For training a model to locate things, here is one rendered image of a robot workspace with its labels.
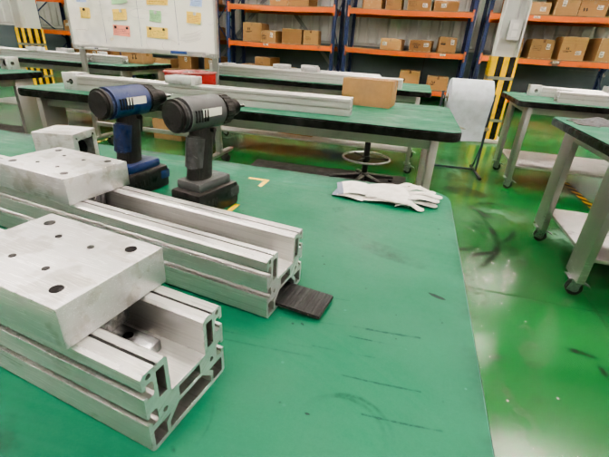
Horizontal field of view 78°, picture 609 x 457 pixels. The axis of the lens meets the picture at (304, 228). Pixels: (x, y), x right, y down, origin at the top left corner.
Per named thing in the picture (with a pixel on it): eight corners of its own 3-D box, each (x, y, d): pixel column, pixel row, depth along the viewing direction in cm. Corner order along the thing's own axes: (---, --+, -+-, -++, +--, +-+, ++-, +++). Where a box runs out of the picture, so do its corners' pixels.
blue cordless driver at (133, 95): (100, 195, 80) (79, 85, 70) (165, 171, 97) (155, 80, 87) (128, 202, 77) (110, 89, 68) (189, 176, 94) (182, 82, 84)
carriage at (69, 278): (-43, 316, 36) (-70, 255, 33) (64, 264, 45) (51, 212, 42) (73, 376, 31) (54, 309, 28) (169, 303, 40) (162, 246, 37)
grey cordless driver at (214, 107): (167, 213, 73) (153, 95, 64) (231, 186, 89) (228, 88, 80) (197, 223, 70) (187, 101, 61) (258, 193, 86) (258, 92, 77)
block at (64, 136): (33, 174, 89) (23, 133, 85) (64, 160, 100) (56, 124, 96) (73, 177, 89) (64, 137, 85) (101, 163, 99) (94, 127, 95)
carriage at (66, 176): (4, 201, 61) (-9, 160, 58) (67, 182, 70) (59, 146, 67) (73, 223, 55) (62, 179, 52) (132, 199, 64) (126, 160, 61)
